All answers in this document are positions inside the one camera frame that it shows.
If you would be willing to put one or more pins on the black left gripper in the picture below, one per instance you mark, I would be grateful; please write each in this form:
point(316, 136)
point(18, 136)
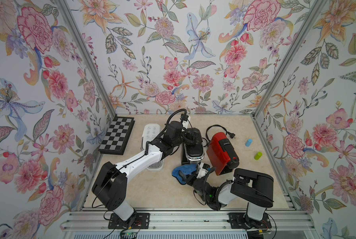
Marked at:
point(189, 141)

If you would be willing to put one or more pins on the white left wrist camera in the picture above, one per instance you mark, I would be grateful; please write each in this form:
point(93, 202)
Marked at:
point(185, 120)

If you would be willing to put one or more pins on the black white chessboard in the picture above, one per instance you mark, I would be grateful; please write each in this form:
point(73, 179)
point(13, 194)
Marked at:
point(117, 136)

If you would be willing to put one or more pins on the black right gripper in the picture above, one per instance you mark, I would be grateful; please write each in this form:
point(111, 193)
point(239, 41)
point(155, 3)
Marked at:
point(192, 177)

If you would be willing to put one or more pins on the red coffee machine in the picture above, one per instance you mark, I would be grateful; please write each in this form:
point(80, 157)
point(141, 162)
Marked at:
point(222, 154)

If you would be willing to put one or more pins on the green cylinder block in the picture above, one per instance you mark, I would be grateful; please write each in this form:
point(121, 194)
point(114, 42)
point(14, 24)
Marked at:
point(258, 155)

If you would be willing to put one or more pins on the blue microfiber cloth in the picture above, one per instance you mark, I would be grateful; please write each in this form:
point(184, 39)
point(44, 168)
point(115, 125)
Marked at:
point(183, 172)

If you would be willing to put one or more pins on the white coffee machine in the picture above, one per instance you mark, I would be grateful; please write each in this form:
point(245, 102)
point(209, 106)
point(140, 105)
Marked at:
point(150, 131)

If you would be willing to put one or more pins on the aluminium frame post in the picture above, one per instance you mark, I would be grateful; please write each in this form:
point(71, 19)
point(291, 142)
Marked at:
point(305, 28)
point(77, 36)

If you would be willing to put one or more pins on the aluminium frame post left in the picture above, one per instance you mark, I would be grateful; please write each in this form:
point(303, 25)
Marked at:
point(77, 36)

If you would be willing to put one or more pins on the black coffee machine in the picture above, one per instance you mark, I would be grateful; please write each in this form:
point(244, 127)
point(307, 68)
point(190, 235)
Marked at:
point(193, 154)

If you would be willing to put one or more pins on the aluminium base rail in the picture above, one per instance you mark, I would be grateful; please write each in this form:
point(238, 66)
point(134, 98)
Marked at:
point(188, 225)

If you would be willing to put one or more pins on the blue cylinder block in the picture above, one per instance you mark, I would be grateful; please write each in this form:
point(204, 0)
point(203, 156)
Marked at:
point(248, 142)

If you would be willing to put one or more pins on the aluminium frame post right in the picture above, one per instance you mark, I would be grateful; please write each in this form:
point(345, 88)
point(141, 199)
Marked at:
point(305, 28)

